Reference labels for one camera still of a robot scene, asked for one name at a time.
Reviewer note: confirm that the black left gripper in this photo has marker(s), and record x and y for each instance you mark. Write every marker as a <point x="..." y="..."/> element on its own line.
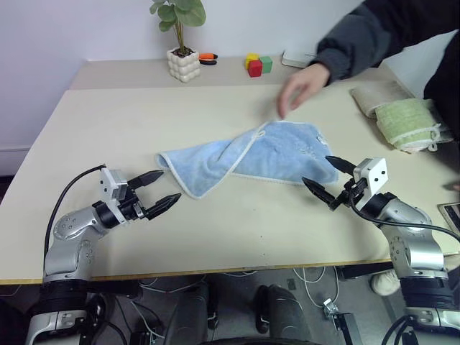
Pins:
<point x="131" y="208"/>

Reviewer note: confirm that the person's black jacket torso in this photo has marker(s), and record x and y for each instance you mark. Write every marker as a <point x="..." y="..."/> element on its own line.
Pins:
<point x="445" y="82"/>

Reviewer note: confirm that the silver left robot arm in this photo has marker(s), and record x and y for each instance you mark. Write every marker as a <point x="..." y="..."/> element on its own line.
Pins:
<point x="72" y="226"/>

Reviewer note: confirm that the light blue fluffy towel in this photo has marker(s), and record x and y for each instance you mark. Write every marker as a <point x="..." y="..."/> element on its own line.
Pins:
<point x="280" y="154"/>

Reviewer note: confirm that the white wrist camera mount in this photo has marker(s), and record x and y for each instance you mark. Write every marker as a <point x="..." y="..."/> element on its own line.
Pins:
<point x="375" y="172"/>
<point x="109" y="183"/>

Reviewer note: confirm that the person's grey sleeved forearm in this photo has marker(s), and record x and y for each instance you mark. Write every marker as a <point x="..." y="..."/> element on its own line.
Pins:
<point x="345" y="54"/>

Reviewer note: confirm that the beige folded towel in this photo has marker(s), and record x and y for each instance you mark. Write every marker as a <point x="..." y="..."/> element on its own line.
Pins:
<point x="377" y="93"/>

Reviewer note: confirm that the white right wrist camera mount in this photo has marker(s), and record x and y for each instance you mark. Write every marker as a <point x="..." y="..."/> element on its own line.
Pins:
<point x="375" y="172"/>

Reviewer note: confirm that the person's bare hand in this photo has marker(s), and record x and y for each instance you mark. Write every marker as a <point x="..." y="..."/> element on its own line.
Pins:
<point x="302" y="86"/>

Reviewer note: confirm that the yellow cube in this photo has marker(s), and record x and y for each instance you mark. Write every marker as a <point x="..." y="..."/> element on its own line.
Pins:
<point x="251" y="57"/>

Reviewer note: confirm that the green folded towel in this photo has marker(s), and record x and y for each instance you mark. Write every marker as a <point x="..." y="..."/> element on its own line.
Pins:
<point x="402" y="118"/>

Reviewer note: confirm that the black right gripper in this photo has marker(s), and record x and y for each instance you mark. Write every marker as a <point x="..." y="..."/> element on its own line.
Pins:
<point x="354" y="192"/>

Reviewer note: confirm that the green plant in white pot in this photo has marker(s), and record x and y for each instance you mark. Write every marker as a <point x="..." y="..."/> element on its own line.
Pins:
<point x="183" y="63"/>

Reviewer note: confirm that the metal bracket stand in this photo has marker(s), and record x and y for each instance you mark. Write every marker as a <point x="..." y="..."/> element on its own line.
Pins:
<point x="339" y="318"/>

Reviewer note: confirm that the white shoe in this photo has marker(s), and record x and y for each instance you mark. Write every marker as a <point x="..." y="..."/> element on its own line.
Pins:
<point x="386" y="284"/>

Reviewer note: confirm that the white flat device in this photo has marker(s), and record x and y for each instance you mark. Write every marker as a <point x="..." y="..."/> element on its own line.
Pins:
<point x="294" y="59"/>

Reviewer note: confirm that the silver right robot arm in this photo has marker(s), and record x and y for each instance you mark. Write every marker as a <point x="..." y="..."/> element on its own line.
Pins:
<point x="413" y="248"/>

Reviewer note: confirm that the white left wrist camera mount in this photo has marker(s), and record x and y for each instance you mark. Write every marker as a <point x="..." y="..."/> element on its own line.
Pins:
<point x="109" y="183"/>

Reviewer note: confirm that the green cube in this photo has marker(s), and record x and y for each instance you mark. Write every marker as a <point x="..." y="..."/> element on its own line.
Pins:
<point x="266" y="64"/>

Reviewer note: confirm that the dark rounded shape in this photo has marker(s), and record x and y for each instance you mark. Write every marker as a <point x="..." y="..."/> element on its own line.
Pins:
<point x="190" y="316"/>
<point x="284" y="312"/>

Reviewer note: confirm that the black table frame bar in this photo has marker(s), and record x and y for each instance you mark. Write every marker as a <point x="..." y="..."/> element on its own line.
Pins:
<point x="115" y="286"/>
<point x="359" y="272"/>

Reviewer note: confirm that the red cube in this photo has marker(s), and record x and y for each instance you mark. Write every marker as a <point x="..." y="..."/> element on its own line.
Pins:
<point x="255" y="69"/>

